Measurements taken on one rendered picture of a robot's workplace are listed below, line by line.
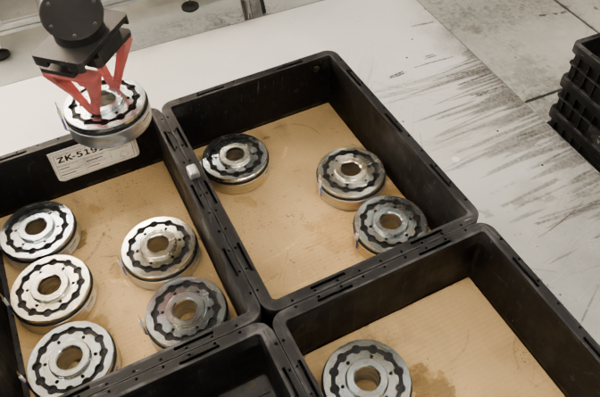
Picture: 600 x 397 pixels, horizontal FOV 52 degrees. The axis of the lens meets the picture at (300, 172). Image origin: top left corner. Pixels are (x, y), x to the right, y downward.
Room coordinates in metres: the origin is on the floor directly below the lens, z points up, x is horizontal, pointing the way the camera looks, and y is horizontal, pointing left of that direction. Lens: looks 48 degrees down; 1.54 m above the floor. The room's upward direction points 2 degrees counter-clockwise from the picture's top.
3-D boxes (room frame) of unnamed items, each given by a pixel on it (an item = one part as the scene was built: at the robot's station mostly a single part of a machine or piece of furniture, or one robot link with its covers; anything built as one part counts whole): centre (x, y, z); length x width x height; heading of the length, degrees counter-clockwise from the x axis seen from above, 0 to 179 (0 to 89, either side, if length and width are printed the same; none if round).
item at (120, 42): (0.59, 0.23, 1.09); 0.07 x 0.07 x 0.09; 70
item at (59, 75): (0.57, 0.24, 1.09); 0.07 x 0.07 x 0.09; 70
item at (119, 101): (0.58, 0.24, 1.04); 0.05 x 0.05 x 0.01
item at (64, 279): (0.43, 0.33, 0.86); 0.05 x 0.05 x 0.01
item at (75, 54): (0.58, 0.24, 1.16); 0.10 x 0.07 x 0.07; 160
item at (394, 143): (0.58, -0.01, 0.87); 0.40 x 0.30 x 0.11; 25
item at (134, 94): (0.58, 0.24, 1.04); 0.10 x 0.10 x 0.01
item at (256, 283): (0.58, -0.01, 0.92); 0.40 x 0.30 x 0.02; 25
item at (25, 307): (0.43, 0.33, 0.86); 0.10 x 0.10 x 0.01
